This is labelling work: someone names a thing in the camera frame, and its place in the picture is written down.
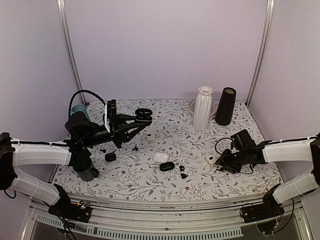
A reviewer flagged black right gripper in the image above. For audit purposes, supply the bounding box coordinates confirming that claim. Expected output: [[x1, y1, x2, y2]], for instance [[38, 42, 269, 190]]
[[215, 148, 249, 174]]

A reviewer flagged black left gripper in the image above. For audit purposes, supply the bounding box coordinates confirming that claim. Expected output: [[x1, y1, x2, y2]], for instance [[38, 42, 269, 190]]
[[82, 113, 146, 149]]

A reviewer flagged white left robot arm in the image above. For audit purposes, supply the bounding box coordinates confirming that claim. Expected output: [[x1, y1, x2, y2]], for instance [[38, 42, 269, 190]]
[[0, 108, 153, 217]]

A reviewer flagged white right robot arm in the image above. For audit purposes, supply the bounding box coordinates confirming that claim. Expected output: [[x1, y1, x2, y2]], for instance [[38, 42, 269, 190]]
[[217, 131, 320, 218]]

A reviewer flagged white closed earbud case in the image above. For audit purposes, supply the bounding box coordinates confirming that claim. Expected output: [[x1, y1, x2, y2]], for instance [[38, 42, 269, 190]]
[[146, 133, 155, 141]]

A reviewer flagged black square earbud case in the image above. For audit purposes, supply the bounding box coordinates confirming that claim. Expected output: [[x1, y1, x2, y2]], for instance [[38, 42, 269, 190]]
[[104, 152, 117, 163]]

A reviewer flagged white open earbud case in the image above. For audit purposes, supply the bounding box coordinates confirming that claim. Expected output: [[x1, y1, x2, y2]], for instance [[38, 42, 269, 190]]
[[153, 152, 169, 164]]

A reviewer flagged black oval earbud case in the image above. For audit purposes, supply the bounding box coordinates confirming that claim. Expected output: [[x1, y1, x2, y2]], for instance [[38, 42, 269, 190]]
[[159, 161, 175, 172]]

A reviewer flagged black tapered vase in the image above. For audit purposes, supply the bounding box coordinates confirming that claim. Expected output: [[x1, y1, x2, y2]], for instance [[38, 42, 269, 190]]
[[215, 87, 237, 126]]

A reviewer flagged teal cup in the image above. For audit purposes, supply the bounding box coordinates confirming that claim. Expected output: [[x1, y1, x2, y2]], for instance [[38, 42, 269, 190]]
[[70, 104, 90, 119]]

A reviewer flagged white ribbed vase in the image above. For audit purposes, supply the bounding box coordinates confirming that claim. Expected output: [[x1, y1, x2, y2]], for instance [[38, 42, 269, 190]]
[[193, 86, 213, 131]]

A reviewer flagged black mug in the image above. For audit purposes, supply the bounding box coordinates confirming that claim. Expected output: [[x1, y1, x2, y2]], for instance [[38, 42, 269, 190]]
[[76, 165, 100, 182]]

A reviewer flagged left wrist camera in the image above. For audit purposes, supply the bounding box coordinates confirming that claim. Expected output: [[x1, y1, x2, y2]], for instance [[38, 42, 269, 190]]
[[103, 99, 117, 134]]

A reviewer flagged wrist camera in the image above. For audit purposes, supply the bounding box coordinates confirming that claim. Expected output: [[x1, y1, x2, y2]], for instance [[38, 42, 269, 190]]
[[103, 99, 117, 134], [230, 129, 256, 151]]

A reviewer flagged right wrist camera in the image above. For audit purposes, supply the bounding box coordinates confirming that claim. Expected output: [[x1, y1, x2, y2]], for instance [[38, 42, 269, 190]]
[[230, 129, 256, 151]]

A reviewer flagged aluminium front rail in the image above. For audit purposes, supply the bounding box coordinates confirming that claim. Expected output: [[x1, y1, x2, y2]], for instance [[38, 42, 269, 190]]
[[21, 194, 315, 240]]

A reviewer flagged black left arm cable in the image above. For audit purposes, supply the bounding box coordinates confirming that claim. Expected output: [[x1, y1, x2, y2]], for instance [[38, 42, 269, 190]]
[[68, 89, 106, 117]]

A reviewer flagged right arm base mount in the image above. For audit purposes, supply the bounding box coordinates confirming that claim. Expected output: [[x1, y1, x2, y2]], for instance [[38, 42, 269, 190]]
[[239, 184, 285, 223]]

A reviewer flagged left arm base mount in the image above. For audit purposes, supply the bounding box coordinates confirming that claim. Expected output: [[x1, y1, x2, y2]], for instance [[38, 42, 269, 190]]
[[48, 183, 93, 223]]

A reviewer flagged left aluminium corner post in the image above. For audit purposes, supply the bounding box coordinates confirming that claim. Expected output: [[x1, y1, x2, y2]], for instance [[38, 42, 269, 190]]
[[56, 0, 83, 91]]

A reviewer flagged aluminium corner post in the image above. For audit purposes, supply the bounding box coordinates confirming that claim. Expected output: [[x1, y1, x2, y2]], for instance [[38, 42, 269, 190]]
[[245, 0, 275, 109], [56, 0, 83, 91]]

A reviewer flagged right aluminium corner post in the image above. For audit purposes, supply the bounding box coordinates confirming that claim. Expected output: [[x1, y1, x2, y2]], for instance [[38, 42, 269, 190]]
[[245, 0, 275, 109]]

